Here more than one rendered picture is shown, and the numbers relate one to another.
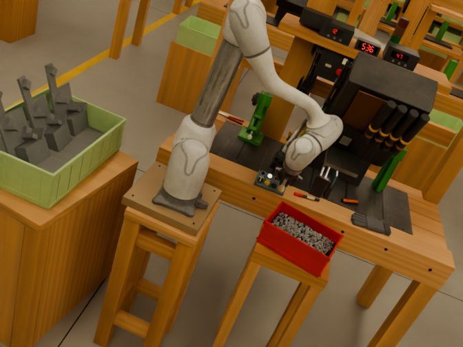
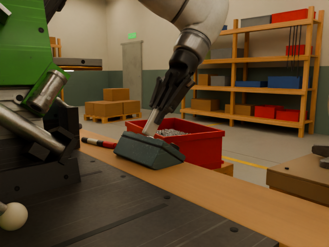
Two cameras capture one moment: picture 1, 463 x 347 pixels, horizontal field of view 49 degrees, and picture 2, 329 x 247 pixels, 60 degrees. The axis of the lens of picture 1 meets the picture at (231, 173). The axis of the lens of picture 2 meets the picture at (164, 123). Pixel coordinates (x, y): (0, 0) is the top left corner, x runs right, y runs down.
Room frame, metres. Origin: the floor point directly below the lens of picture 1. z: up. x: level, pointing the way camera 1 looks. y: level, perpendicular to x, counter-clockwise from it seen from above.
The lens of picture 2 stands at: (2.50, 0.28, 1.09)
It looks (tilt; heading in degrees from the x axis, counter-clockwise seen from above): 10 degrees down; 226
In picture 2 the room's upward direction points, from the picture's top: straight up
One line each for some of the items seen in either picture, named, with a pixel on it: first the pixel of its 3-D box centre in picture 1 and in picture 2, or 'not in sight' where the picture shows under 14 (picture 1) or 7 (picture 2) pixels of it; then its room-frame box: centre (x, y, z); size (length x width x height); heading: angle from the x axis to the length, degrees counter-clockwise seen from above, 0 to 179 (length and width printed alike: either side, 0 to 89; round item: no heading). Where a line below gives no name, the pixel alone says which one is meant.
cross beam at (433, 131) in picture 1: (341, 95); not in sight; (2.74, -0.42, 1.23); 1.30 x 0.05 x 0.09; 87
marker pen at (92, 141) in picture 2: (306, 197); (98, 142); (2.10, -0.38, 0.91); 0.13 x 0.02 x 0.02; 100
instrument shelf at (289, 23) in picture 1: (363, 51); not in sight; (2.63, -0.42, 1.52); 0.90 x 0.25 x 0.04; 87
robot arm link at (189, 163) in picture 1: (188, 166); not in sight; (1.75, 0.18, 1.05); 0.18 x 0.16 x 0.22; 10
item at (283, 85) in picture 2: not in sight; (239, 74); (-2.95, -3.01, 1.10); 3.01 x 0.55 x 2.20; 87
